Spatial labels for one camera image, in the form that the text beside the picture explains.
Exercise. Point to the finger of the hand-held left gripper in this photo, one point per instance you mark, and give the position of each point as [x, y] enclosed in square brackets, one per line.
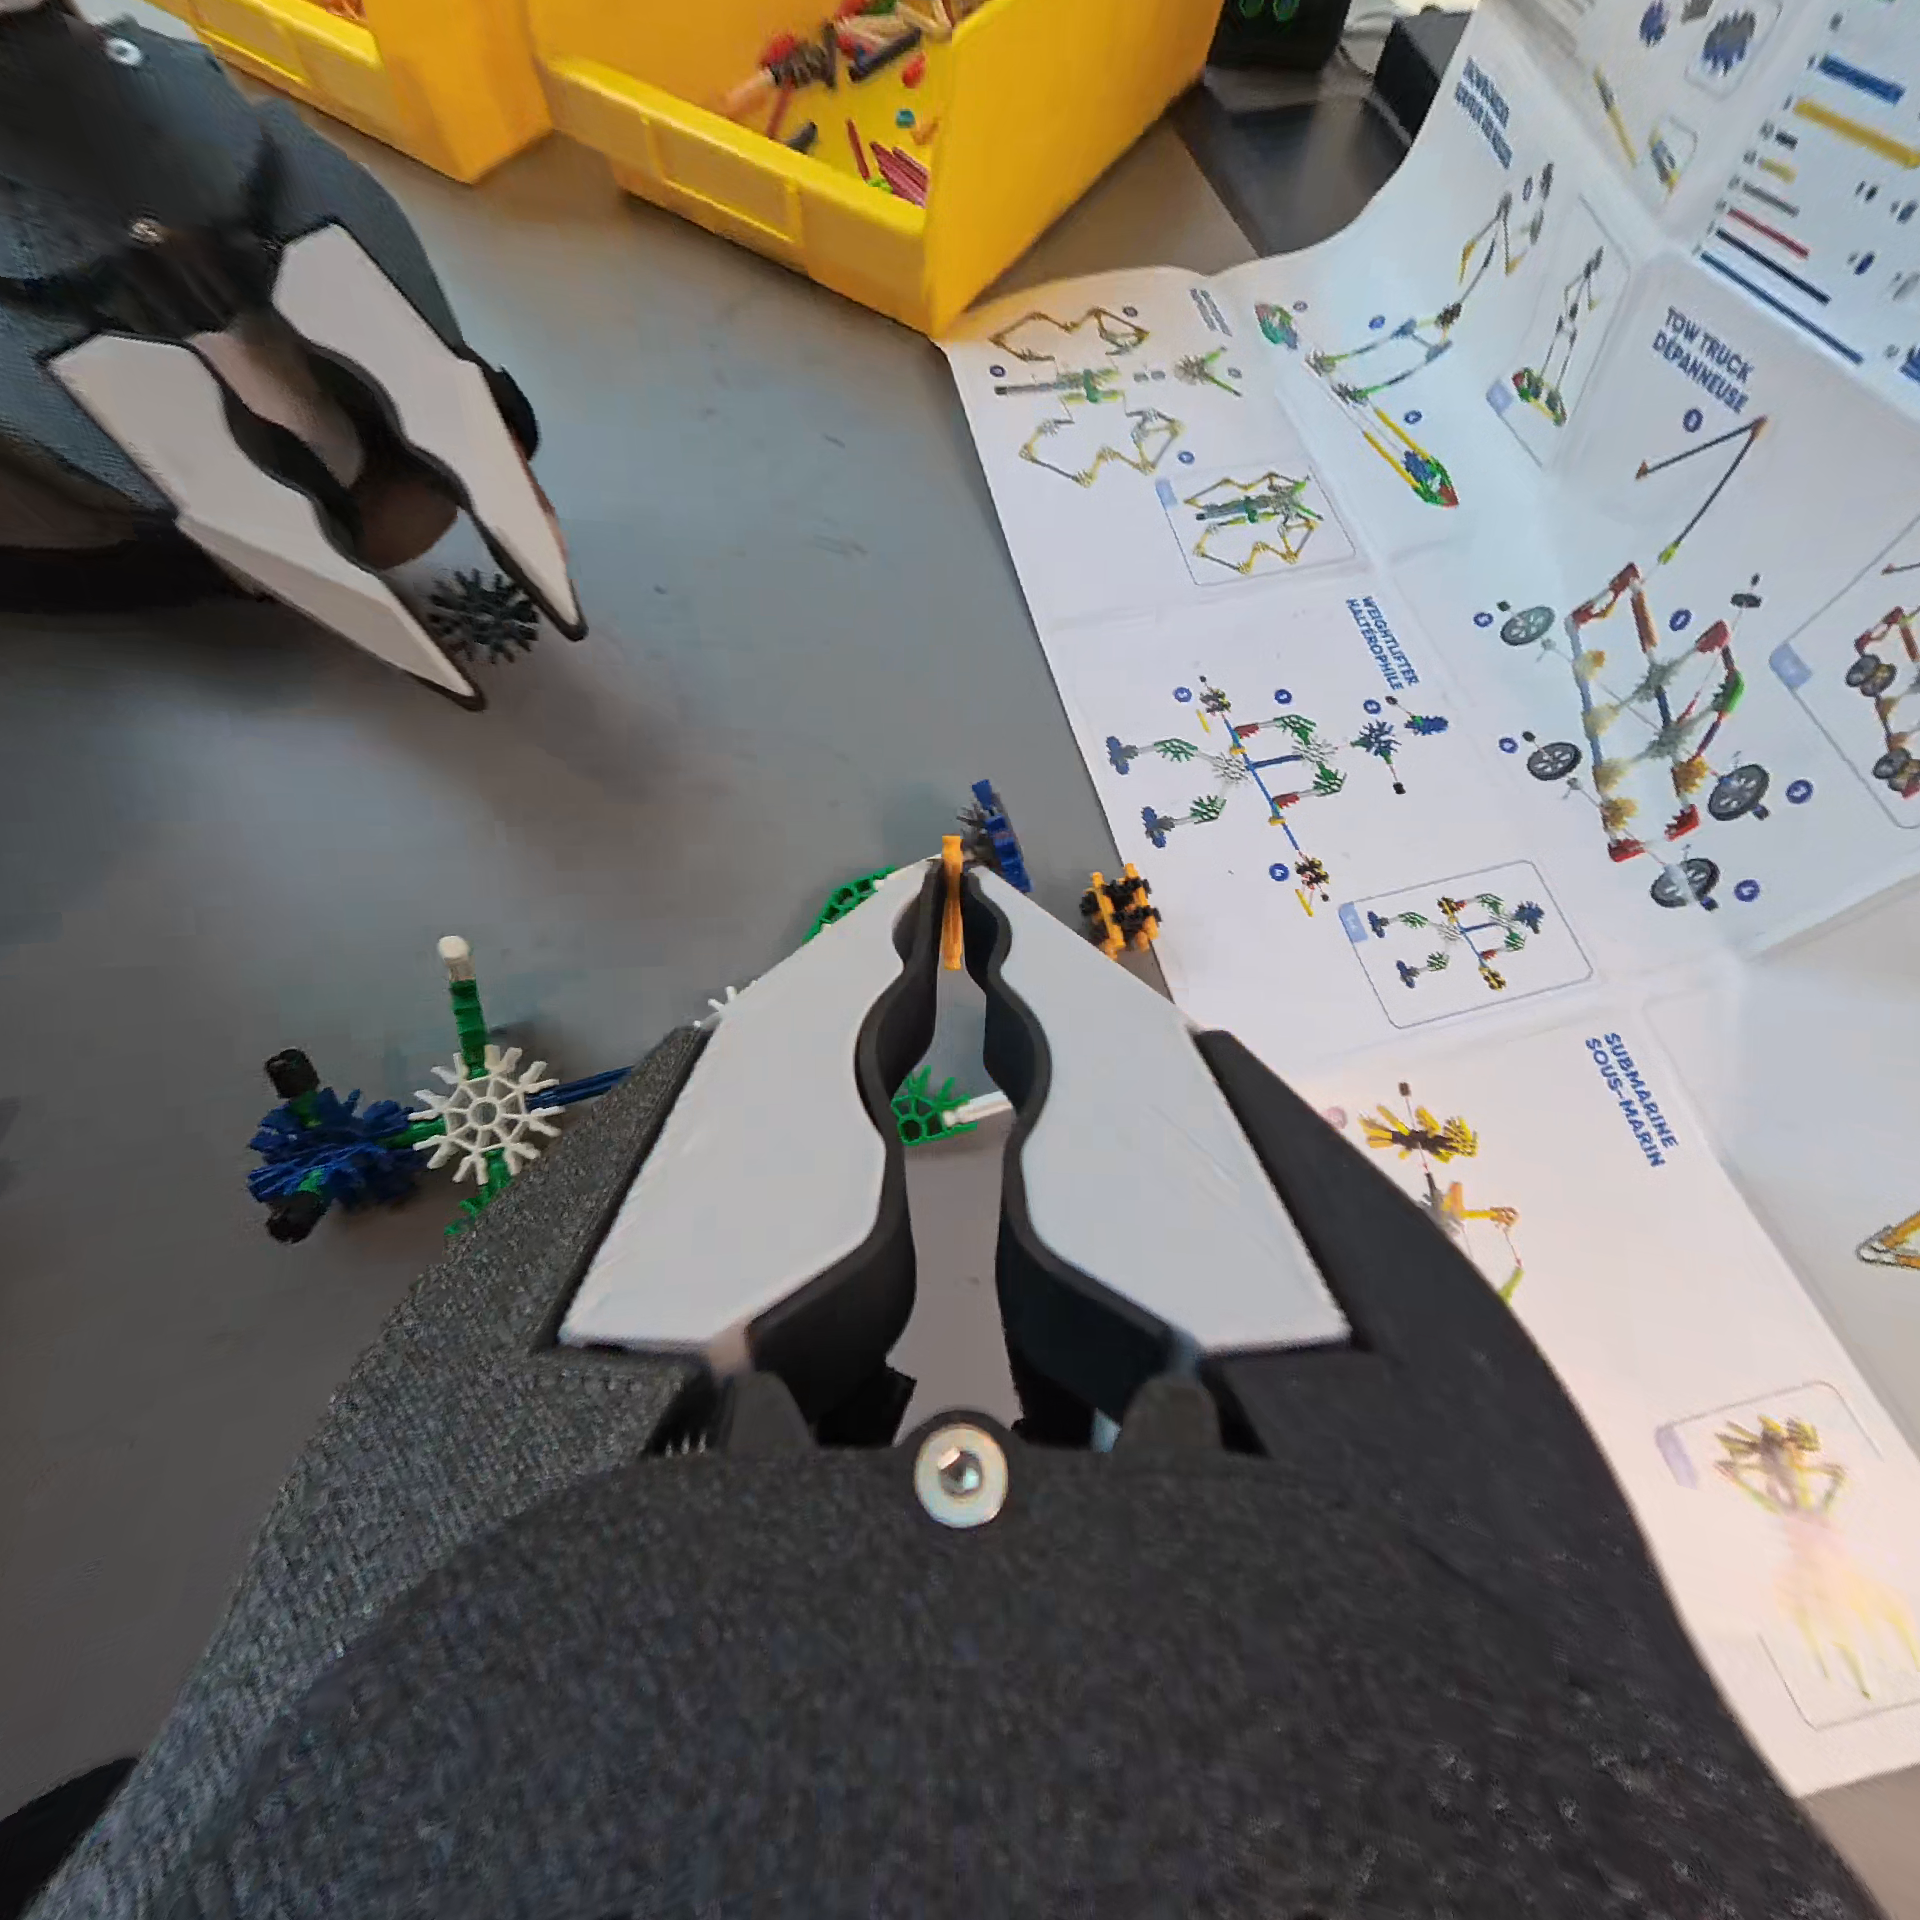
[240, 497]
[421, 375]

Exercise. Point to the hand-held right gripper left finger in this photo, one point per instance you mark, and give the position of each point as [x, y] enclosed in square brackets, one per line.
[738, 1201]

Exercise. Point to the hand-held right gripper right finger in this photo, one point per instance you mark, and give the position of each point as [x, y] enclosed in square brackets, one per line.
[1187, 1201]

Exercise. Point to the black snowflake toy connector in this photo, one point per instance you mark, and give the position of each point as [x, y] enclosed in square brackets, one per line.
[480, 617]

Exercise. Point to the colourful rod connector toy model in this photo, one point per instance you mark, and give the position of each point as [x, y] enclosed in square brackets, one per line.
[480, 1111]

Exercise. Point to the black yellow toy wheel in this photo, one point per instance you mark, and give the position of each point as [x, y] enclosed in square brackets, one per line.
[1125, 911]

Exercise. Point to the orange toy rod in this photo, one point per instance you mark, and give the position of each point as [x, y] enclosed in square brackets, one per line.
[951, 908]

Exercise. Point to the yellow plastic bin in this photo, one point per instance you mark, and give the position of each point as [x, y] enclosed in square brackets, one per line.
[421, 92]
[1052, 151]

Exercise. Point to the pile of small building parts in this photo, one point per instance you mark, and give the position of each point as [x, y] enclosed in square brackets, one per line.
[843, 77]

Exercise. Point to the white building instruction sheet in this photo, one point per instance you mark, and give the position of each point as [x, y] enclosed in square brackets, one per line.
[1562, 451]

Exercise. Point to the black box with green light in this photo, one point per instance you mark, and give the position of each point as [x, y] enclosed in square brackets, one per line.
[1307, 26]

